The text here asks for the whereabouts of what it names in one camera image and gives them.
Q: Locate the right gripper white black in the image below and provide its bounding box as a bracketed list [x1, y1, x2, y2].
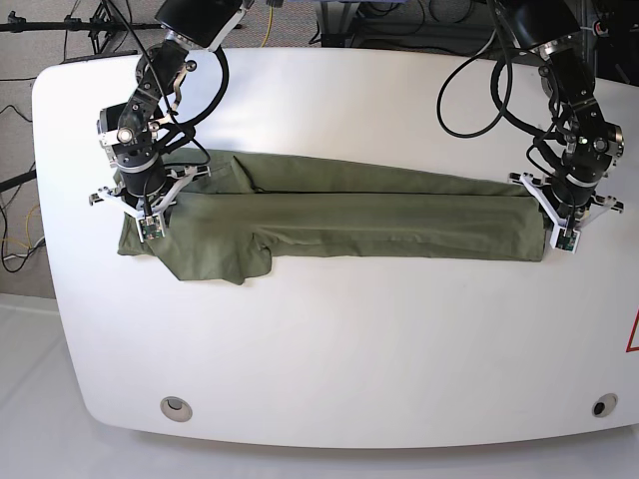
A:
[89, 165, 211, 220]

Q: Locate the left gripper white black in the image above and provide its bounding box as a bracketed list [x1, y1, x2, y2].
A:
[508, 173, 625, 230]

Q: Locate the olive green T-shirt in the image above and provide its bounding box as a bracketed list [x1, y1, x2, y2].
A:
[118, 151, 545, 285]

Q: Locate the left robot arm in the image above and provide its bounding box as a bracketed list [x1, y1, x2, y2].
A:
[469, 1, 625, 230]

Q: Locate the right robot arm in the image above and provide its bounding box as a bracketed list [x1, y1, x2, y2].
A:
[90, 1, 251, 238]

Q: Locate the black stand leg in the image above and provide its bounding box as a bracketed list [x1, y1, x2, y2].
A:
[0, 168, 37, 193]

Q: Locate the red triangle sticker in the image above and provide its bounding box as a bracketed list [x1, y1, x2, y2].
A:
[626, 311, 639, 352]

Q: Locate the right table grommet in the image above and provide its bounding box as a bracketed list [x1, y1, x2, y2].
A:
[592, 393, 618, 417]

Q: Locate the table grommet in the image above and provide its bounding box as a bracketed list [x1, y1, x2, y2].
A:
[592, 393, 618, 417]
[160, 396, 193, 423]

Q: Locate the black tripod bar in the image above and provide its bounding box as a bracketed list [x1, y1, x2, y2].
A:
[1, 17, 162, 34]

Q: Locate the left table grommet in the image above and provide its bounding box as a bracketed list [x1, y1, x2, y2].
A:
[160, 396, 193, 423]

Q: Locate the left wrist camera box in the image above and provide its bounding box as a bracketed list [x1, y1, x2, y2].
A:
[549, 225, 581, 253]

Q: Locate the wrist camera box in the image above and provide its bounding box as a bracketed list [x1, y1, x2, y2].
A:
[135, 213, 166, 242]
[549, 225, 581, 253]

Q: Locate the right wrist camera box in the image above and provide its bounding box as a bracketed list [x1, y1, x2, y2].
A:
[135, 213, 166, 242]

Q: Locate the yellow floor cable coil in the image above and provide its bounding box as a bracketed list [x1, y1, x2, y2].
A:
[0, 204, 46, 258]

